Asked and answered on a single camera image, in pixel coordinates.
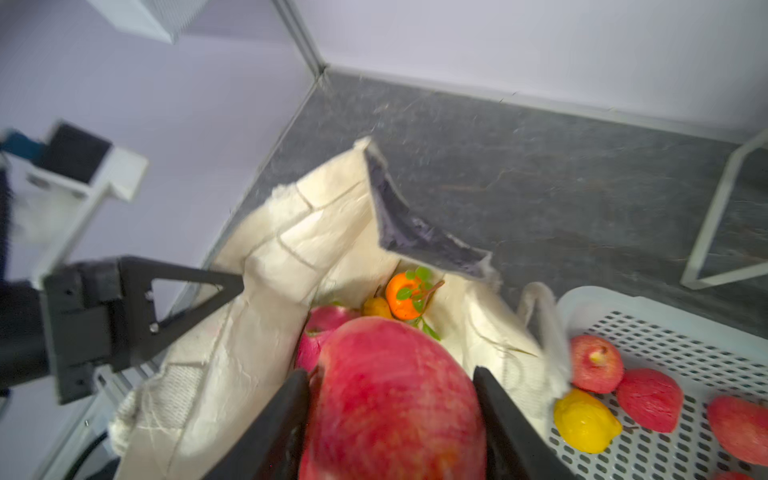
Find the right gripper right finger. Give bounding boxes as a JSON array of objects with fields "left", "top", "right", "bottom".
[{"left": 473, "top": 367, "right": 576, "bottom": 480}]

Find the orange tangerine with leaves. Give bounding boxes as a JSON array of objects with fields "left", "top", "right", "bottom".
[{"left": 384, "top": 266, "right": 445, "bottom": 342}]

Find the yellow lemon in white basket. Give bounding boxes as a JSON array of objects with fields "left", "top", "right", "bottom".
[{"left": 553, "top": 389, "right": 623, "bottom": 454}]

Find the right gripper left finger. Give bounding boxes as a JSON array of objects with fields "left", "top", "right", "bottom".
[{"left": 203, "top": 369, "right": 311, "bottom": 480}]

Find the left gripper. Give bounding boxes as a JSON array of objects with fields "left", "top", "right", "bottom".
[{"left": 41, "top": 257, "right": 244, "bottom": 405}]

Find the magenta dragon fruit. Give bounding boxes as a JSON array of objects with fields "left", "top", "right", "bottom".
[{"left": 294, "top": 305, "right": 360, "bottom": 372}]

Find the yellow pear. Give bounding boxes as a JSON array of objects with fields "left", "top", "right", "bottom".
[{"left": 361, "top": 297, "right": 393, "bottom": 319}]

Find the cream canvas grocery bag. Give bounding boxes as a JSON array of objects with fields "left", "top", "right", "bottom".
[{"left": 109, "top": 137, "right": 570, "bottom": 479}]

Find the white plastic fruit basket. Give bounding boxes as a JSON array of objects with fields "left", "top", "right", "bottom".
[{"left": 547, "top": 286, "right": 767, "bottom": 479}]

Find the wooden two-tier shelf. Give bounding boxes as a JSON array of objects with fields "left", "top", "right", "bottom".
[{"left": 680, "top": 128, "right": 768, "bottom": 292}]

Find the red apple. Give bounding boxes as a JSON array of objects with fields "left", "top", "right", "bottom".
[
  {"left": 707, "top": 396, "right": 767, "bottom": 466},
  {"left": 298, "top": 317, "right": 487, "bottom": 479},
  {"left": 570, "top": 335, "right": 625, "bottom": 394},
  {"left": 615, "top": 368, "right": 684, "bottom": 433}
]

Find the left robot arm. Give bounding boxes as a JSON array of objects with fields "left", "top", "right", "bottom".
[{"left": 1, "top": 256, "right": 244, "bottom": 405}]

